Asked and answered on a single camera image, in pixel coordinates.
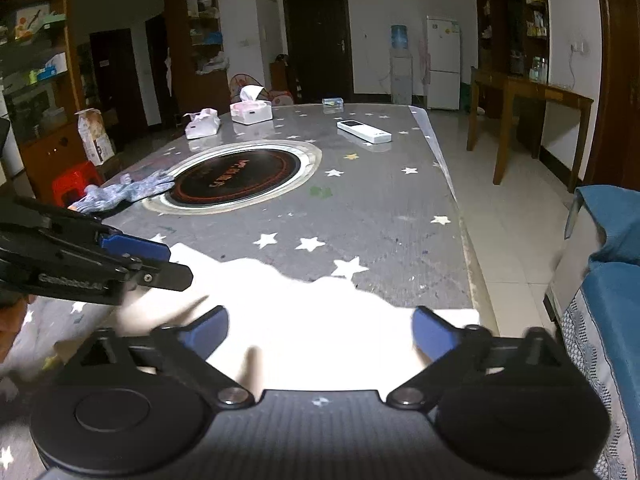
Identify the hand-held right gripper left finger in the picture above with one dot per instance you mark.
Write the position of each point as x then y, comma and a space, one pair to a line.
207, 330

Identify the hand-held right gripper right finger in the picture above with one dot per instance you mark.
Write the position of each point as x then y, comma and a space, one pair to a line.
435, 332

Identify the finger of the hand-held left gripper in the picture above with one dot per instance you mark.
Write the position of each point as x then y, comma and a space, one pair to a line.
170, 276
135, 248

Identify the cream cloth garment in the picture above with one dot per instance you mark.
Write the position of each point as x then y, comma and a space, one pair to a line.
325, 330

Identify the red plastic stool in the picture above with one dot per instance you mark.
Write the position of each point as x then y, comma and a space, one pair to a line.
75, 177

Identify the round black induction cooktop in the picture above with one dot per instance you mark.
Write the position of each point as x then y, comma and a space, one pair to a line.
235, 175

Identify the printed paper bag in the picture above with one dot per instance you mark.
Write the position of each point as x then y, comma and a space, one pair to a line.
95, 135

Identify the dark wooden door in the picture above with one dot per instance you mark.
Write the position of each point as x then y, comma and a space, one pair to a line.
157, 70
112, 85
317, 45

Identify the white hanging cloth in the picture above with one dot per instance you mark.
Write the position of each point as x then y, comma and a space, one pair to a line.
169, 72

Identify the pink tissue box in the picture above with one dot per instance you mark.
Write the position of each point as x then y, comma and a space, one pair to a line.
252, 112

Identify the blue sofa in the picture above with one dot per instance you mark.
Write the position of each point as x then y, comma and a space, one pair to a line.
615, 290

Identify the blue tissue box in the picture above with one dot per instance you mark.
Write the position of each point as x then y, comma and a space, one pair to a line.
52, 67

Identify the white plastic bag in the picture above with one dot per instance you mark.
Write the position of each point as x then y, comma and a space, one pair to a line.
212, 64

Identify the white remote control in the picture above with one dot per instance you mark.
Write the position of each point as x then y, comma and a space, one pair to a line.
365, 131

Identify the colourful printed box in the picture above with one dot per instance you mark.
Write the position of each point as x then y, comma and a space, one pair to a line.
32, 22

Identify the arched wooden cabinet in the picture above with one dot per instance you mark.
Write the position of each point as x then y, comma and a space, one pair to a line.
175, 10

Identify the white water dispenser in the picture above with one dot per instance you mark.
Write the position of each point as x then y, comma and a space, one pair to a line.
401, 77

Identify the brown wooden side table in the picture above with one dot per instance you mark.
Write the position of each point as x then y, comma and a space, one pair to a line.
540, 90

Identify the white refrigerator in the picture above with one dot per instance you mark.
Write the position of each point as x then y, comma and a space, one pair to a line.
442, 65

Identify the pink hanging cloth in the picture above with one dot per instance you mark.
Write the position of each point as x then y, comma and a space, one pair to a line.
423, 62

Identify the glass jar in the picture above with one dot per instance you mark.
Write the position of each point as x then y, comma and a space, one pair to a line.
538, 70

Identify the blue water bottle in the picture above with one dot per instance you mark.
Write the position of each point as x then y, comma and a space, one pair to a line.
399, 38

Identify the brown door with glass panel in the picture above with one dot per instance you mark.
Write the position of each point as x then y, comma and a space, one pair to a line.
617, 85

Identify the white wall socket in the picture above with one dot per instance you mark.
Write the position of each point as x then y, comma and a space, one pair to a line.
578, 47

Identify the dark wooden wall shelf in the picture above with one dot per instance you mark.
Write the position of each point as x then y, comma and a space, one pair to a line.
505, 10

